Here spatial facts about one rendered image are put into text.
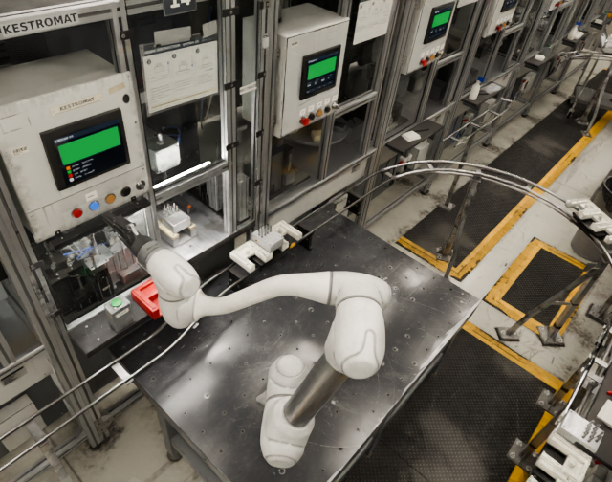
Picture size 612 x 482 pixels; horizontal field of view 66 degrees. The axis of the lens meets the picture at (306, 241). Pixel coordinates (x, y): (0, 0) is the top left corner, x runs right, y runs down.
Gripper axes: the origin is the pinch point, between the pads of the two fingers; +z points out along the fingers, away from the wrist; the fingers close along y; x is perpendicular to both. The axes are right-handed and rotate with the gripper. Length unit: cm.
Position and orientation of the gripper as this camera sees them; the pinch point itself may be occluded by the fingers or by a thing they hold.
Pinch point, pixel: (111, 219)
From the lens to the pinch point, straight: 166.9
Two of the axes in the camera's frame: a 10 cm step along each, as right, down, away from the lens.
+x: -6.6, 4.5, -6.0
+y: 1.0, -7.4, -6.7
